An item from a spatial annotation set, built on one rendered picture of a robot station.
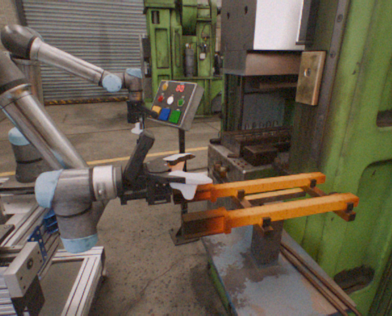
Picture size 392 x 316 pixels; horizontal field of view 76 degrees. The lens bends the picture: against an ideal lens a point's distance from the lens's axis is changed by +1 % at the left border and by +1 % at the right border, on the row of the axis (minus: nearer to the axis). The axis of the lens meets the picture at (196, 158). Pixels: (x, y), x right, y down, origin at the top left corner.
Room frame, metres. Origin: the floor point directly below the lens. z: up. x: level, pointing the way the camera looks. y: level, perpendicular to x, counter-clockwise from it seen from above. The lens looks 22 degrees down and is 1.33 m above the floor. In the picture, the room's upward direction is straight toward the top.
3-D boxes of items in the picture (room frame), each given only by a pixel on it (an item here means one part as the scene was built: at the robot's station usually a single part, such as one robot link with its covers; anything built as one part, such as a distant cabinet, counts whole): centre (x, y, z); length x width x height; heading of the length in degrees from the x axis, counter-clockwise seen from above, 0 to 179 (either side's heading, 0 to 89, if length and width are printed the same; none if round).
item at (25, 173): (1.07, 0.77, 0.87); 0.15 x 0.15 x 0.10
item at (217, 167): (0.71, -0.17, 1.02); 0.23 x 0.06 x 0.02; 106
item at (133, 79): (1.32, 0.32, 1.23); 0.09 x 0.08 x 0.11; 104
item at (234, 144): (1.23, -0.36, 0.96); 0.42 x 0.20 x 0.09; 110
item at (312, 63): (0.91, -0.39, 1.27); 0.09 x 0.02 x 0.17; 20
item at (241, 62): (1.23, -0.36, 1.32); 0.42 x 0.20 x 0.10; 110
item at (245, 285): (0.59, -0.20, 0.75); 0.40 x 0.30 x 0.02; 16
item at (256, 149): (1.01, -0.28, 0.95); 0.12 x 0.08 x 0.06; 110
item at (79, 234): (0.49, 0.27, 0.98); 0.11 x 0.08 x 0.11; 4
